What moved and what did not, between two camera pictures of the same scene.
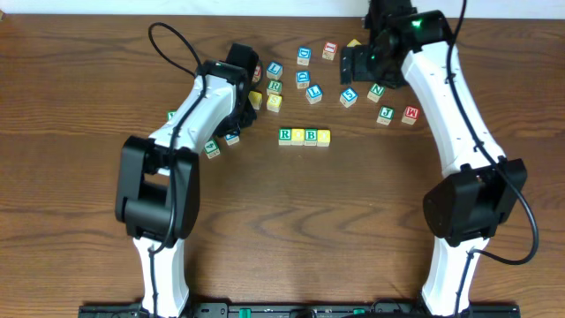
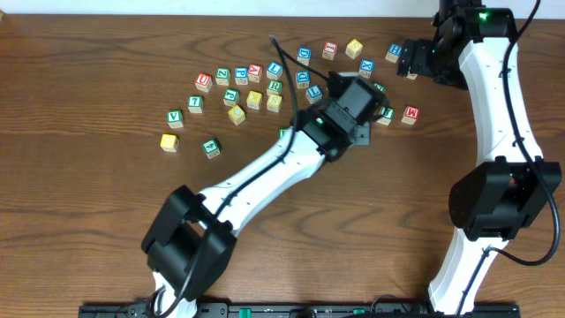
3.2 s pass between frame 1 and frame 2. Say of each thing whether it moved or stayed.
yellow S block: stayed
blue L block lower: stayed
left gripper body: moved
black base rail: stayed
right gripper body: moved
